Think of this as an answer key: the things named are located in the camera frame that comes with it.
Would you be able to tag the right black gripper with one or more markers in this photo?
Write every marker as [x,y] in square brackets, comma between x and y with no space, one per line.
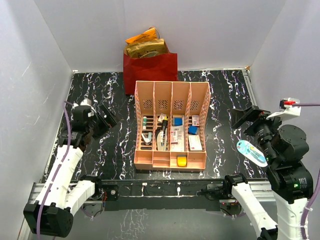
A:
[252,113]

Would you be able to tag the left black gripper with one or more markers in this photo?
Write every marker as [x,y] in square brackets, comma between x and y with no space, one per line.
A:
[109,120]

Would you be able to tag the pink plastic desk organizer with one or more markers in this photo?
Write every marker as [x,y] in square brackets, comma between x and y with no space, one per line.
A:
[159,99]

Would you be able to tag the red paper bag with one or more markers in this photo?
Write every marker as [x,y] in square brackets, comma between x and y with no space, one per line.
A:
[163,67]

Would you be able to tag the gold snack bag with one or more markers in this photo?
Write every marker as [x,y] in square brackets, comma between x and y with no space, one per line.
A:
[147,49]

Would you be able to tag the orange kettle chips bag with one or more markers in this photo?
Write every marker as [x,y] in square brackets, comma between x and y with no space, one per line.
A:
[149,35]

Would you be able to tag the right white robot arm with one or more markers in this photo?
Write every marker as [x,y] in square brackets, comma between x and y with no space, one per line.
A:
[283,147]

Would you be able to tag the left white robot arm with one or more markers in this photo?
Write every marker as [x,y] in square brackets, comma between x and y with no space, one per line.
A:
[53,210]

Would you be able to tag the blister pack with blue card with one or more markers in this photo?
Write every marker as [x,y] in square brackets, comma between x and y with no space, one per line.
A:
[252,153]

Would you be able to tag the white glue stick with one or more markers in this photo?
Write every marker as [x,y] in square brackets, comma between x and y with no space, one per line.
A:
[144,123]

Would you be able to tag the grey stapler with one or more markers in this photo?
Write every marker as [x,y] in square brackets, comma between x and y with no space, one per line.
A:
[147,138]

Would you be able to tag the white box cutter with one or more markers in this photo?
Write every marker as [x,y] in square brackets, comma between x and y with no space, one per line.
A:
[161,140]

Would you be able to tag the black yellow marker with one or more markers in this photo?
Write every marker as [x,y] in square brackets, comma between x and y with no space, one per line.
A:
[164,124]

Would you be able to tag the white red paper box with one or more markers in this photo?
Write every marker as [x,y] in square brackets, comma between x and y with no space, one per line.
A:
[194,143]

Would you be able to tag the blue small box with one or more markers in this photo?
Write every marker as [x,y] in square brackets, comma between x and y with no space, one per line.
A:
[177,121]

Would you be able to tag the white label packets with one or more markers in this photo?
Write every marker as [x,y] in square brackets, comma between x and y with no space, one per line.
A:
[177,139]

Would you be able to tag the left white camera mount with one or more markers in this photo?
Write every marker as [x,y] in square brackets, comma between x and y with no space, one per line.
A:
[86,107]

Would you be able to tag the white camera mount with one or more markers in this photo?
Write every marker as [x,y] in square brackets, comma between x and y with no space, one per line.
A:
[86,107]
[287,110]

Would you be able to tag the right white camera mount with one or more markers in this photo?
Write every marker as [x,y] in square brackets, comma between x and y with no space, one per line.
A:
[287,110]

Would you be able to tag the aluminium front rail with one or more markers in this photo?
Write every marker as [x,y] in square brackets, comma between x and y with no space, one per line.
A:
[174,194]

